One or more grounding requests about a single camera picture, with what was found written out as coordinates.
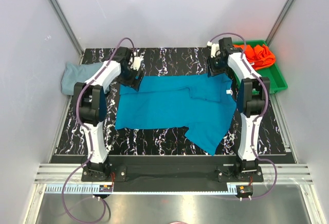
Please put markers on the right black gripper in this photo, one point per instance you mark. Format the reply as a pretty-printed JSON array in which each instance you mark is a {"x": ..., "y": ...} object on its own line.
[{"x": 212, "y": 71}]

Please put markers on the folded grey-blue t shirt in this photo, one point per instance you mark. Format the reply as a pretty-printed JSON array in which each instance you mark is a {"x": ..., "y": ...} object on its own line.
[{"x": 78, "y": 74}]

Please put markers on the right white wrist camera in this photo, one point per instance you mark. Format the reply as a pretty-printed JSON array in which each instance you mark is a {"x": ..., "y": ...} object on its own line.
[{"x": 214, "y": 49}]

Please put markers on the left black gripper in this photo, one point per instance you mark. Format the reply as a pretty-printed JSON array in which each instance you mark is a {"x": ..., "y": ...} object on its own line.
[{"x": 133, "y": 82}]

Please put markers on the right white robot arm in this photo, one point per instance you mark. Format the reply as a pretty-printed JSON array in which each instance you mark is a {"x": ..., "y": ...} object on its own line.
[{"x": 251, "y": 101}]

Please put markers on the left black connector box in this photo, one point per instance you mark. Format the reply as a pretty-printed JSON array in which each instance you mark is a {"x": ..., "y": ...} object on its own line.
[{"x": 106, "y": 188}]

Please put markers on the right black connector box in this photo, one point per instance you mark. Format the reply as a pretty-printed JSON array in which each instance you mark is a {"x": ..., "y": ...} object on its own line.
[{"x": 244, "y": 191}]

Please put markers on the black marble pattern mat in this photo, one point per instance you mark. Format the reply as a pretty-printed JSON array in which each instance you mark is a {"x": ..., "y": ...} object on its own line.
[{"x": 159, "y": 142}]

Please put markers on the black connector box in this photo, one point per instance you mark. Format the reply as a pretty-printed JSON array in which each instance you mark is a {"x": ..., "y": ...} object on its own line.
[
  {"x": 106, "y": 188},
  {"x": 244, "y": 191}
]

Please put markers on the green plastic bin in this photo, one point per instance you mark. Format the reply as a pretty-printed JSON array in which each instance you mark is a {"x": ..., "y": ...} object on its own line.
[{"x": 277, "y": 81}]

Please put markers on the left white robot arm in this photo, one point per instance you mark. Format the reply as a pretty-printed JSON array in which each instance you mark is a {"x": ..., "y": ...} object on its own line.
[{"x": 91, "y": 106}]

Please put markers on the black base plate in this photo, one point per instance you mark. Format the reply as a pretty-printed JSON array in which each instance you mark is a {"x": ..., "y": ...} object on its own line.
[{"x": 165, "y": 174}]

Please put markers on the orange t shirt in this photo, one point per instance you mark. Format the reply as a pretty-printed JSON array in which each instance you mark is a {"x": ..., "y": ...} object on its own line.
[{"x": 259, "y": 56}]

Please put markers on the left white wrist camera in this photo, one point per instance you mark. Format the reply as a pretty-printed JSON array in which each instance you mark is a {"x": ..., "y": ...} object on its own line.
[{"x": 135, "y": 62}]

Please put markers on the teal blue t shirt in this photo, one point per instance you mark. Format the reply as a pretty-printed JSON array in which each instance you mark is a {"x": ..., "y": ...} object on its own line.
[{"x": 202, "y": 104}]

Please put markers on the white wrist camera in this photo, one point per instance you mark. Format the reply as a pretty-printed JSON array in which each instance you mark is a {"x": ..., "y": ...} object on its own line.
[
  {"x": 135, "y": 62},
  {"x": 214, "y": 49}
]

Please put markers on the aluminium rail frame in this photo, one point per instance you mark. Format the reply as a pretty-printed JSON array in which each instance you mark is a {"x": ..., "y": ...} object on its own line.
[{"x": 67, "y": 178}]

